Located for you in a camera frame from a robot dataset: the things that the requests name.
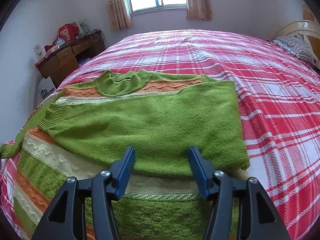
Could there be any cream wooden headboard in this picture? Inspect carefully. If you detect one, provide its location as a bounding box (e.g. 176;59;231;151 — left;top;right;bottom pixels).
273;20;320;57

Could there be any brown wooden desk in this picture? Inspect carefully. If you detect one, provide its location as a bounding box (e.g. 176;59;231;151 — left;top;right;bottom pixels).
35;30;105;87

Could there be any white paper shopping bag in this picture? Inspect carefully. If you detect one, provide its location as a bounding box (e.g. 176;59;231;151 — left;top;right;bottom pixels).
39;77;56;99

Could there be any green orange striped knit sweater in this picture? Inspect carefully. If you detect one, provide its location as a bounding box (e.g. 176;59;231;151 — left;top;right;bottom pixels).
1;70;249;239

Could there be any right beige curtain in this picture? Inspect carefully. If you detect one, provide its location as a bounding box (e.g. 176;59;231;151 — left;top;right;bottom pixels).
187;0;212;21

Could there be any left beige curtain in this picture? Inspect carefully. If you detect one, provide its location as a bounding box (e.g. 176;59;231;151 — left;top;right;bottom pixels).
106;0;132;32

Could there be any red gift box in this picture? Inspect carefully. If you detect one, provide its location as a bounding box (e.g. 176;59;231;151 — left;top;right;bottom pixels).
58;23;79;41

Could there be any beige curtain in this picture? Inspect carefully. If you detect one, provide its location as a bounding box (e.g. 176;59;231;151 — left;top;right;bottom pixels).
187;0;212;21
106;0;132;32

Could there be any striped pillow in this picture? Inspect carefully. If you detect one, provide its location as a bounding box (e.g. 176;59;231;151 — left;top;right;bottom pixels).
273;33;319;69

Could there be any red plaid bed sheet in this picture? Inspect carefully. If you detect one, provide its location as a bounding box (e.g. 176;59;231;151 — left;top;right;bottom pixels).
1;30;319;239

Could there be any white card box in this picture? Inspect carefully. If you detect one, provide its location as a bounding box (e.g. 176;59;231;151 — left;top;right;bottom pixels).
34;44;46;60

